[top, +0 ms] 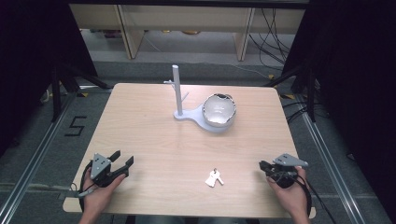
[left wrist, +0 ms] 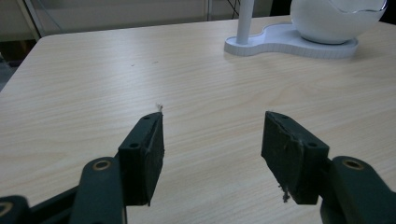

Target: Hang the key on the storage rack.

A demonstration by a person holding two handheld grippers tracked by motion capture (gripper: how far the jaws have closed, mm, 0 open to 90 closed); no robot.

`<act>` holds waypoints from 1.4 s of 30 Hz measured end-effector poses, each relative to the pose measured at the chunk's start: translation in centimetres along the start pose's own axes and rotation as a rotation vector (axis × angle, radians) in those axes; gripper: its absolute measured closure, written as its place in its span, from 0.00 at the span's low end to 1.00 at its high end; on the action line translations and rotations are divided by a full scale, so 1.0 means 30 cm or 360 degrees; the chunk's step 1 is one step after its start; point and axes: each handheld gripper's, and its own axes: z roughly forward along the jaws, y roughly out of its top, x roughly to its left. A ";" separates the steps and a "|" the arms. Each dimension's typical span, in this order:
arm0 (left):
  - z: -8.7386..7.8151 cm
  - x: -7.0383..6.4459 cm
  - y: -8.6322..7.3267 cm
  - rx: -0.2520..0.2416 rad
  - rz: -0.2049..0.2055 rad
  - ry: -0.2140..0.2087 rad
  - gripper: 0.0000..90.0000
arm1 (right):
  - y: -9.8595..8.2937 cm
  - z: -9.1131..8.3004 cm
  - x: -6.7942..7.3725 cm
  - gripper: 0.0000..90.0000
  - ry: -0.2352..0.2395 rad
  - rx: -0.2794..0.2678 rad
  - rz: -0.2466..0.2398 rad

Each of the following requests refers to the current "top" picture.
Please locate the black metal stand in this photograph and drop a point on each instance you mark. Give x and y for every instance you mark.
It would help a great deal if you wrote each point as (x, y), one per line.
(56, 93)
(310, 93)

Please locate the person's left hand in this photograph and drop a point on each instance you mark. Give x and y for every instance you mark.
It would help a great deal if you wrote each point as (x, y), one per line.
(98, 194)

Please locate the person's right hand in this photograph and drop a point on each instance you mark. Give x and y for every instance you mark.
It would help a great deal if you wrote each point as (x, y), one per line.
(289, 196)

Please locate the dark curtain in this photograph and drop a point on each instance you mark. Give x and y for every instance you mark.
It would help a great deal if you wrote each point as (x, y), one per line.
(31, 62)
(351, 77)

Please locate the white keys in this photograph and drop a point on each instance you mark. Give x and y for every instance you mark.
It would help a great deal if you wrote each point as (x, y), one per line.
(213, 179)

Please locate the aluminium floor rail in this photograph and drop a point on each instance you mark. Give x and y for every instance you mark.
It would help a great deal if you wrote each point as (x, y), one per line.
(330, 161)
(34, 158)

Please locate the light wooden shelf unit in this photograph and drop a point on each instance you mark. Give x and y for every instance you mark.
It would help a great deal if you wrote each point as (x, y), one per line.
(186, 18)

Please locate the white shiny bowl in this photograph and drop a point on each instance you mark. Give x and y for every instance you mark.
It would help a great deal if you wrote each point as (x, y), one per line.
(219, 110)

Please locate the white key holder stand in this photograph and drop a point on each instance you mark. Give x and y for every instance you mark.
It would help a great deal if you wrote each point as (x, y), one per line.
(178, 93)

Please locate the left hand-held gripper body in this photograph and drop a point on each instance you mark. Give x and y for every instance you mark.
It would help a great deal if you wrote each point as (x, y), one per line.
(100, 166)

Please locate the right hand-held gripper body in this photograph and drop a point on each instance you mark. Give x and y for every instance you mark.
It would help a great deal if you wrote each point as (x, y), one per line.
(285, 171)

